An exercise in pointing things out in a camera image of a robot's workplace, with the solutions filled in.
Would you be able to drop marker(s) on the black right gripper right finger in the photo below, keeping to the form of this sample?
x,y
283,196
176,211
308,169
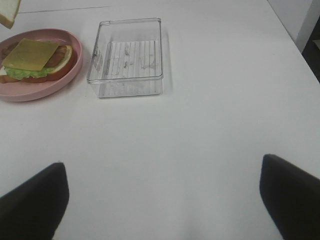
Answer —
x,y
291,196

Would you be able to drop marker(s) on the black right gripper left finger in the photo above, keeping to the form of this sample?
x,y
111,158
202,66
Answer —
x,y
34,209

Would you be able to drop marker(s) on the green lettuce leaf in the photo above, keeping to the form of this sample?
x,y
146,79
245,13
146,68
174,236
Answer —
x,y
19,74

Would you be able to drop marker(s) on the bread slice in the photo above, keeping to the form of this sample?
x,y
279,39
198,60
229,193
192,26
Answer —
x,y
8,12
60,70

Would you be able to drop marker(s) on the yellow cheese slice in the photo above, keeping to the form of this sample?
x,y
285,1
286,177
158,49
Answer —
x,y
30,55

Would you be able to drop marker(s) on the bacon strip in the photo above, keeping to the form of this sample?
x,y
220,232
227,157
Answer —
x,y
55,59

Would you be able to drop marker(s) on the pink round plate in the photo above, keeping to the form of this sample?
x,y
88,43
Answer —
x,y
23,91

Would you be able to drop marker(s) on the clear right plastic tray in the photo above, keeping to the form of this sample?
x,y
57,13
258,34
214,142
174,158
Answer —
x,y
127,59

